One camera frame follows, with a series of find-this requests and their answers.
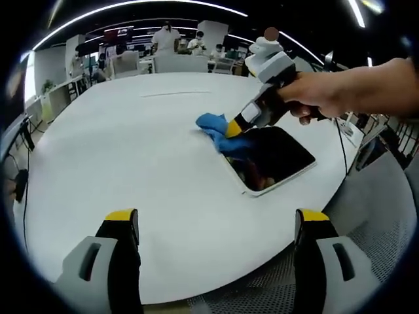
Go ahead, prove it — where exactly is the red wall screen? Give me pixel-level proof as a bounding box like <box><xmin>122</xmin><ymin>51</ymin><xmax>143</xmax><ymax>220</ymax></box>
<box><xmin>103</xmin><ymin>27</ymin><xmax>135</xmax><ymax>37</ymax></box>

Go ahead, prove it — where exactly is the white power strip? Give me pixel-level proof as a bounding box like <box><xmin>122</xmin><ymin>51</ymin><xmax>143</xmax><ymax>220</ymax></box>
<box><xmin>337</xmin><ymin>113</ymin><xmax>364</xmax><ymax>147</ymax></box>

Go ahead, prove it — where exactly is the white office chair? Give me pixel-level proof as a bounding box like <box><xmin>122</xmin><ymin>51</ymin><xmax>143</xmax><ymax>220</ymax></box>
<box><xmin>113</xmin><ymin>52</ymin><xmax>140</xmax><ymax>79</ymax></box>

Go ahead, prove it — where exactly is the thin black cable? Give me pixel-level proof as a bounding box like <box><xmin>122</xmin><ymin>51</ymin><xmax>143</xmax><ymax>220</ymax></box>
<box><xmin>21</xmin><ymin>153</ymin><xmax>32</xmax><ymax>253</ymax></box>

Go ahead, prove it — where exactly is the person's right hand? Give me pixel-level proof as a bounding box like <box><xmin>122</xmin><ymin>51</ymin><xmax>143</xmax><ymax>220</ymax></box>
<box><xmin>278</xmin><ymin>69</ymin><xmax>348</xmax><ymax>127</ymax></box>

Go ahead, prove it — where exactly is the black mirror with white frame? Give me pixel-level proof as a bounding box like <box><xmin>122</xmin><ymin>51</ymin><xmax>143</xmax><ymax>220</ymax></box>
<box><xmin>222</xmin><ymin>126</ymin><xmax>318</xmax><ymax>198</ymax></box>

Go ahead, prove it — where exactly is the blue cleaning cloth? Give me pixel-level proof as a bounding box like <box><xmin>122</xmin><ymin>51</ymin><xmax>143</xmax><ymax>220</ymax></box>
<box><xmin>195</xmin><ymin>112</ymin><xmax>263</xmax><ymax>156</ymax></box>

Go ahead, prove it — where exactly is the black computer monitor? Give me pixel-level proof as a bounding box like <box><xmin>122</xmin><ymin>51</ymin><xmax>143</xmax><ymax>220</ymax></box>
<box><xmin>5</xmin><ymin>55</ymin><xmax>27</xmax><ymax>122</ymax></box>

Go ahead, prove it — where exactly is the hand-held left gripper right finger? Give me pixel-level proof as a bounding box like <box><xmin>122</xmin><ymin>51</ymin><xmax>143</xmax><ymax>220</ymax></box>
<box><xmin>293</xmin><ymin>208</ymin><xmax>392</xmax><ymax>314</ymax></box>

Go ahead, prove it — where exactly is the white low cabinet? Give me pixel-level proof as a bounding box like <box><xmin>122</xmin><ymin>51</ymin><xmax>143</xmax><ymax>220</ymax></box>
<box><xmin>48</xmin><ymin>81</ymin><xmax>79</xmax><ymax>113</ymax></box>

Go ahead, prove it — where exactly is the small black device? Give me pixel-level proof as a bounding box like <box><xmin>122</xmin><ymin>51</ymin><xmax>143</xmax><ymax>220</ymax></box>
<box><xmin>12</xmin><ymin>169</ymin><xmax>30</xmax><ymax>202</ymax></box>

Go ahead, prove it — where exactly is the black monitor stand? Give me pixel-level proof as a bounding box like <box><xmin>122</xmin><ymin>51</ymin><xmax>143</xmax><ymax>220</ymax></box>
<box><xmin>19</xmin><ymin>117</ymin><xmax>35</xmax><ymax>151</ymax></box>

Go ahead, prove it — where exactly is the long ceiling light strip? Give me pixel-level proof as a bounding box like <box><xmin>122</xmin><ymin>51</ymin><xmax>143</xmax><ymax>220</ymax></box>
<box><xmin>32</xmin><ymin>6</ymin><xmax>249</xmax><ymax>50</ymax></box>

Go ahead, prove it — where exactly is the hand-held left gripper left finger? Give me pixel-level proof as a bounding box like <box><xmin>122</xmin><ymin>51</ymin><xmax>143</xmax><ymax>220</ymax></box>
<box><xmin>54</xmin><ymin>207</ymin><xmax>145</xmax><ymax>314</ymax></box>

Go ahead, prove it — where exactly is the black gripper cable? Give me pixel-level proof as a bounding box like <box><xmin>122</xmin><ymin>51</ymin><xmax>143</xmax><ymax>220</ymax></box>
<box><xmin>332</xmin><ymin>117</ymin><xmax>350</xmax><ymax>174</ymax></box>

